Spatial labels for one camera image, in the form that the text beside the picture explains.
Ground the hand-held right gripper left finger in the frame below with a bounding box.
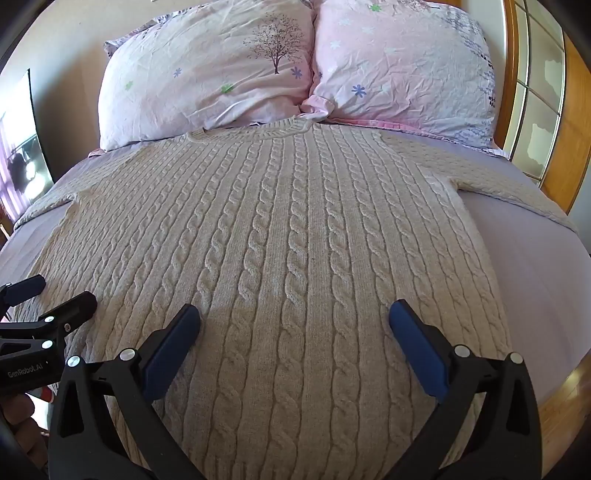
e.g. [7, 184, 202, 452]
[48, 303, 208, 480]

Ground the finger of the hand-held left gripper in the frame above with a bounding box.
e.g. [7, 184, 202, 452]
[0, 274, 47, 309]
[0, 291, 98, 343]

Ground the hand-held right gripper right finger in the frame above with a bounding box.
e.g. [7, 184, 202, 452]
[384, 299, 542, 480]

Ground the cream cable-knit sweater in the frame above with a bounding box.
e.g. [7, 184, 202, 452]
[10, 116, 578, 480]

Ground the person's left hand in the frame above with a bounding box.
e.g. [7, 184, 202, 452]
[4, 392, 51, 480]

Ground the pink tree-print pillow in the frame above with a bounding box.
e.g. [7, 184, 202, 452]
[99, 0, 317, 152]

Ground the pink flower-print pillow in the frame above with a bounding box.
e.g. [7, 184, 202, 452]
[299, 0, 506, 158]

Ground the wooden headboard with glass panels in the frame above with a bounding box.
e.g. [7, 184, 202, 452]
[455, 0, 591, 215]

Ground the wall poster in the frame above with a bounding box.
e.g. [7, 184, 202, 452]
[0, 69, 55, 227]

